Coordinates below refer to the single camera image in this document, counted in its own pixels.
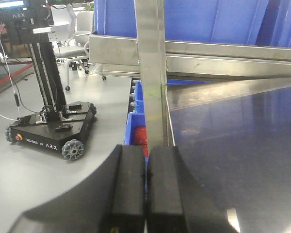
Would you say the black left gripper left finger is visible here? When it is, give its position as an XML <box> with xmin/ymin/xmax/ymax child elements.
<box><xmin>9</xmin><ymin>145</ymin><xmax>145</xmax><ymax>233</ymax></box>

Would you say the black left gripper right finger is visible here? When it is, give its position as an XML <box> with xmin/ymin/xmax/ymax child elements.
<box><xmin>147</xmin><ymin>146</ymin><xmax>236</xmax><ymax>233</ymax></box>

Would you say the black ARX mobile robot base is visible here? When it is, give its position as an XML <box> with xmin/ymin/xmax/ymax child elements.
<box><xmin>0</xmin><ymin>0</ymin><xmax>97</xmax><ymax>161</ymax></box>

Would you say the stainless steel shelf rack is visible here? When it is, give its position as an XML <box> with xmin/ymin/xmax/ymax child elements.
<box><xmin>89</xmin><ymin>0</ymin><xmax>291</xmax><ymax>148</ymax></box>

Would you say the red object in bin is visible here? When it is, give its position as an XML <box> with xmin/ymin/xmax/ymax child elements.
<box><xmin>133</xmin><ymin>126</ymin><xmax>147</xmax><ymax>145</ymax></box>

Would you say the small blue parts bin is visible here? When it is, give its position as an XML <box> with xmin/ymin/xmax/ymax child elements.
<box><xmin>124</xmin><ymin>80</ymin><xmax>150</xmax><ymax>190</ymax></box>

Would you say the white office chair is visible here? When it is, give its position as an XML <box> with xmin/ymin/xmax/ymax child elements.
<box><xmin>54</xmin><ymin>10</ymin><xmax>95</xmax><ymax>91</ymax></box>

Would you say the blue plastic bin left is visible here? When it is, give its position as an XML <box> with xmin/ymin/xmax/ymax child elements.
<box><xmin>94</xmin><ymin>0</ymin><xmax>270</xmax><ymax>46</ymax></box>

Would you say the blue plastic bin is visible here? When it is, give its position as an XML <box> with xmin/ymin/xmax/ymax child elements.
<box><xmin>256</xmin><ymin>0</ymin><xmax>291</xmax><ymax>48</ymax></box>
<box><xmin>94</xmin><ymin>0</ymin><xmax>270</xmax><ymax>46</ymax></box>

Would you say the blue plastic bin right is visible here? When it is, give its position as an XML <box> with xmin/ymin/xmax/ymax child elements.
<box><xmin>256</xmin><ymin>0</ymin><xmax>291</xmax><ymax>48</ymax></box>

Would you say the white cable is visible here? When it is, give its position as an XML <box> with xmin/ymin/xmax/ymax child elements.
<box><xmin>0</xmin><ymin>23</ymin><xmax>21</xmax><ymax>121</ymax></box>

